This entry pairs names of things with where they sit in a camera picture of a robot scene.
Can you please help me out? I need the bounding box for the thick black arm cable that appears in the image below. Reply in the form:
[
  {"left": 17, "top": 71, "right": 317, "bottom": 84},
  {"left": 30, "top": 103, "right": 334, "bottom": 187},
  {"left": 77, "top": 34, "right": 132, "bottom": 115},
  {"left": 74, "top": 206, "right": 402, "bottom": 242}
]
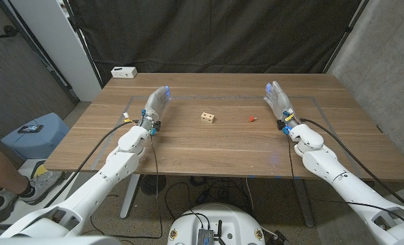
[
  {"left": 299, "top": 118, "right": 404, "bottom": 209},
  {"left": 44, "top": 120, "right": 137, "bottom": 208}
]

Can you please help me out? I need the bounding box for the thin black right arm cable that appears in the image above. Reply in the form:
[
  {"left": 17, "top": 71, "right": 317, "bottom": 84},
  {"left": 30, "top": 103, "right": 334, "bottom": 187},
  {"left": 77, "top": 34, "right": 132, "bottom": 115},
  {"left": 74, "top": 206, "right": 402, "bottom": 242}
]
[{"left": 286, "top": 133, "right": 404, "bottom": 236}]

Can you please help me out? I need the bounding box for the small wooden block with holes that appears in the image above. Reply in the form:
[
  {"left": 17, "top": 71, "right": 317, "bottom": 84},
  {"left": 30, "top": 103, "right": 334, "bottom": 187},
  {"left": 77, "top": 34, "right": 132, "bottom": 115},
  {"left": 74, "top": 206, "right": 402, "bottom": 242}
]
[{"left": 200, "top": 112, "right": 216, "bottom": 125}]

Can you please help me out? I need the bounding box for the black floor cable tangle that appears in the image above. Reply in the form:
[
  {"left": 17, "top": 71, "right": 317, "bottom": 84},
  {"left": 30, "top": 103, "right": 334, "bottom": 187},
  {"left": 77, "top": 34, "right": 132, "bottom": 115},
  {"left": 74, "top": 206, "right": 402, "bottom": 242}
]
[{"left": 164, "top": 175, "right": 257, "bottom": 218}]

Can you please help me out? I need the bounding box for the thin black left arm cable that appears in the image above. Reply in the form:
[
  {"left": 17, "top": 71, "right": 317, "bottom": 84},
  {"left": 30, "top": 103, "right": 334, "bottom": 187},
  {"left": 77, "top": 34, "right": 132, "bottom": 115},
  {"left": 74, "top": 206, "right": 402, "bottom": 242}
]
[{"left": 91, "top": 134, "right": 164, "bottom": 240}]

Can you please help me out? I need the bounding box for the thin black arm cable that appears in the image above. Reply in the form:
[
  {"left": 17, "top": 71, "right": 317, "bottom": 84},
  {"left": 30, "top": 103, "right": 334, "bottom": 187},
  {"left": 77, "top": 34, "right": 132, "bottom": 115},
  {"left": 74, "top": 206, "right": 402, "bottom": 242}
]
[
  {"left": 286, "top": 133, "right": 404, "bottom": 236},
  {"left": 91, "top": 134, "right": 164, "bottom": 240}
]

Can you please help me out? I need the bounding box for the black backdrop stand pole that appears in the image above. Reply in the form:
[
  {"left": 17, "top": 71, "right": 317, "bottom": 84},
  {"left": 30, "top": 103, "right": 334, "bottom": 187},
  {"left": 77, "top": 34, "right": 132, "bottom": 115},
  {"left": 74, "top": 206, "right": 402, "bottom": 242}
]
[
  {"left": 61, "top": 0, "right": 104, "bottom": 88},
  {"left": 322, "top": 0, "right": 371, "bottom": 74}
]

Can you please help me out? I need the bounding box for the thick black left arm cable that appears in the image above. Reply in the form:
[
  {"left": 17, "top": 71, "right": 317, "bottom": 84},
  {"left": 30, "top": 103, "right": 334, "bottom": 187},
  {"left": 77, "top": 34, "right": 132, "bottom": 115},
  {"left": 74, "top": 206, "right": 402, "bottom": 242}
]
[{"left": 44, "top": 120, "right": 137, "bottom": 208}]

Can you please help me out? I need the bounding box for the blue padded stool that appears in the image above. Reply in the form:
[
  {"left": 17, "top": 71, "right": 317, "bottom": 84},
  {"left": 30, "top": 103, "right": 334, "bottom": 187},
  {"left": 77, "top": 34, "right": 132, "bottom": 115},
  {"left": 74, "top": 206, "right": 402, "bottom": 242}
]
[{"left": 0, "top": 112, "right": 71, "bottom": 161}]

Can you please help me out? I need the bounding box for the white power outlet box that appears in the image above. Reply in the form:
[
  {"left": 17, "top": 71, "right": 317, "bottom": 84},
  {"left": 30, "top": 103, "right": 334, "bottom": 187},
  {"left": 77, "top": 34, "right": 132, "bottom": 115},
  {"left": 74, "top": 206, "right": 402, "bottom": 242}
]
[{"left": 110, "top": 66, "right": 138, "bottom": 79}]

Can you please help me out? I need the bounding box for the black backdrop curtain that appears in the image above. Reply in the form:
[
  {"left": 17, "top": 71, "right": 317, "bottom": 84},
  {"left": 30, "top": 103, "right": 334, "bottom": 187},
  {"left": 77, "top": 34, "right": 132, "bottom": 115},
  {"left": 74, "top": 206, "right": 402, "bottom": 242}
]
[{"left": 67, "top": 0, "right": 362, "bottom": 84}]

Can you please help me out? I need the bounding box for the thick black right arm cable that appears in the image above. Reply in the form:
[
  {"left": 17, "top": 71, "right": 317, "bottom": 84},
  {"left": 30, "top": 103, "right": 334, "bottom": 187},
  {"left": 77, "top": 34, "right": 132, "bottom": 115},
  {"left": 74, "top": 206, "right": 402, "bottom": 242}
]
[{"left": 299, "top": 118, "right": 404, "bottom": 209}]

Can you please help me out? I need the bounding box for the black wall rail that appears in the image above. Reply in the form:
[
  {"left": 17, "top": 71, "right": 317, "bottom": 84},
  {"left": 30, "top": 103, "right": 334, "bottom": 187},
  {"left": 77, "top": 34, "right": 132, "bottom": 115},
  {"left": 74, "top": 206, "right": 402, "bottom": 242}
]
[{"left": 0, "top": 0, "right": 80, "bottom": 103}]

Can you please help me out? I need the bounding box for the round black floor fan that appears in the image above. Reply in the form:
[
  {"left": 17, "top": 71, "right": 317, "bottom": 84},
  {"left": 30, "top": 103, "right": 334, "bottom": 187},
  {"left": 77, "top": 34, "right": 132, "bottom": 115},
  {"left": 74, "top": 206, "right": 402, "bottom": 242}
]
[{"left": 140, "top": 174, "right": 168, "bottom": 195}]

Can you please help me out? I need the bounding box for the black door handle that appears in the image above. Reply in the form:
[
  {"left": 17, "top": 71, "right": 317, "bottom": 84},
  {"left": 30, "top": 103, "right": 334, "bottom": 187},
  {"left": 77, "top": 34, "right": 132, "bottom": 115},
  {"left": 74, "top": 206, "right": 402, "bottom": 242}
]
[{"left": 0, "top": 25, "right": 20, "bottom": 39}]

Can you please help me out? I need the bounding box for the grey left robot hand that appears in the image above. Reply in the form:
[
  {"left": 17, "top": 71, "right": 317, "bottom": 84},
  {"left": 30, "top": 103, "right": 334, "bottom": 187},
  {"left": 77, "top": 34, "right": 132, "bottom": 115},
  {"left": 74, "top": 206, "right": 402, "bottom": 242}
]
[{"left": 140, "top": 84, "right": 172, "bottom": 134}]

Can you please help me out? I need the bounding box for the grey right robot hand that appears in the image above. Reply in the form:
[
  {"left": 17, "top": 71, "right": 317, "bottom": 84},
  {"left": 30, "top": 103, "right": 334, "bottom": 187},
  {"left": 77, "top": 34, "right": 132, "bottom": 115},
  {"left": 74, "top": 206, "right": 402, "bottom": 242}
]
[{"left": 263, "top": 80, "right": 296, "bottom": 128}]

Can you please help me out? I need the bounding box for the grey table leg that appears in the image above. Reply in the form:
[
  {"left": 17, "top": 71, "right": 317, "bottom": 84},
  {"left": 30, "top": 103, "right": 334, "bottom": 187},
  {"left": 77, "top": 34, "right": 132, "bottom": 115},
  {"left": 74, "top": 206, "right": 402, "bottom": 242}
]
[{"left": 292, "top": 178, "right": 315, "bottom": 228}]

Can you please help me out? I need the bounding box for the white pillar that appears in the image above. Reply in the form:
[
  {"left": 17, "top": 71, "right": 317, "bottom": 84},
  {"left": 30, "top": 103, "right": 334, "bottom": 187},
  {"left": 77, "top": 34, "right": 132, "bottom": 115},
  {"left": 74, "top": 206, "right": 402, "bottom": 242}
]
[{"left": 9, "top": 0, "right": 102, "bottom": 102}]

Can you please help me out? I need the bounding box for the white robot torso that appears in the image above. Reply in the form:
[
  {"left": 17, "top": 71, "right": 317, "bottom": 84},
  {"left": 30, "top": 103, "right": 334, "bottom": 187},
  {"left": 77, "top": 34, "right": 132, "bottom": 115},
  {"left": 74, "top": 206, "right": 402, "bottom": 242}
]
[{"left": 166, "top": 203, "right": 266, "bottom": 245}]

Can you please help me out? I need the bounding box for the white table leg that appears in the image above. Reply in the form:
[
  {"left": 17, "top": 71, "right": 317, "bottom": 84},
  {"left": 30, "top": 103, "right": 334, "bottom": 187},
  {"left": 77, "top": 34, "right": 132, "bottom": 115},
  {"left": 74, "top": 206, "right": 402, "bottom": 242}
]
[{"left": 119, "top": 174, "right": 141, "bottom": 219}]

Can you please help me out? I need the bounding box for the grey electronics module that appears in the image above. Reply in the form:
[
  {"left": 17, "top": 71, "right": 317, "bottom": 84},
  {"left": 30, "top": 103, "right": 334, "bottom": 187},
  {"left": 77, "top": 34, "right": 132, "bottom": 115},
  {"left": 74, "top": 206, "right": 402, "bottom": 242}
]
[{"left": 197, "top": 228, "right": 215, "bottom": 245}]

